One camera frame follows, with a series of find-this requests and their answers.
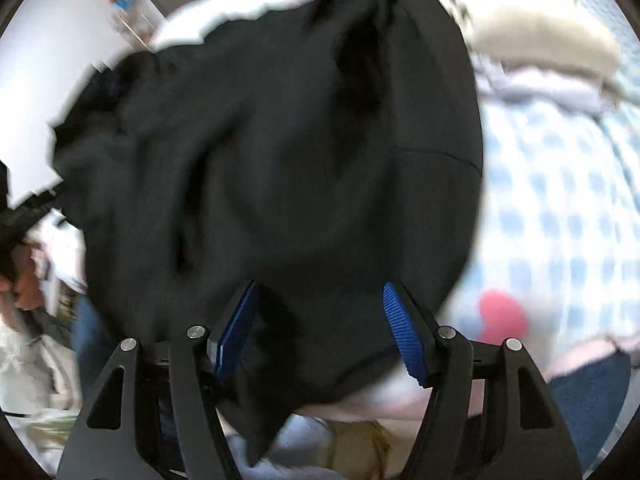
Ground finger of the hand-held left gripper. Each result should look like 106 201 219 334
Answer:
0 191 62 242

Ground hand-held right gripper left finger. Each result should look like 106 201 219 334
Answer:
57 281 262 480

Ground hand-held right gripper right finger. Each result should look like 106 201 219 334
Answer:
382 281 584 480

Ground black jacket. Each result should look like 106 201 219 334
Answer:
47 0 484 463

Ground person's left hand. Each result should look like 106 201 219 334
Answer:
0 245 47 312

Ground light blue fleece cloth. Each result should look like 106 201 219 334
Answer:
227 414 328 480

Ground person's blue jeans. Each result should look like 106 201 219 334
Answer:
74 300 632 463

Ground checkered cartoon printed blanket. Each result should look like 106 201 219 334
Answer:
150 0 640 413

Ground white folded garment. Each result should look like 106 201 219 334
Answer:
475 57 614 112

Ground cream folded garment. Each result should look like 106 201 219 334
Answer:
465 0 622 74

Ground white wire rack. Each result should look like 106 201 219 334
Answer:
112 10 156 49

